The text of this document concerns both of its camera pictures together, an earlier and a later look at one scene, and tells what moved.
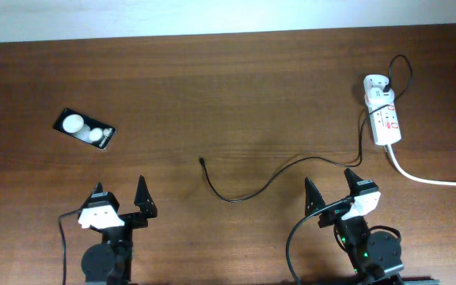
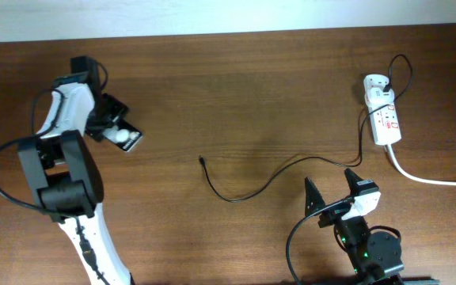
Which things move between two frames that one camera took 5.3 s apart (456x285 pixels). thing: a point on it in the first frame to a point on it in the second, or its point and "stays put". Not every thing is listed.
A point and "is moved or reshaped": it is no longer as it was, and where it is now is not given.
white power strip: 383,118 stays put
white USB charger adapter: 376,97 stays put
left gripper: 146,205 to 119,111
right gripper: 315,199 stays put
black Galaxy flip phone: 85,128 is moved or reshaped
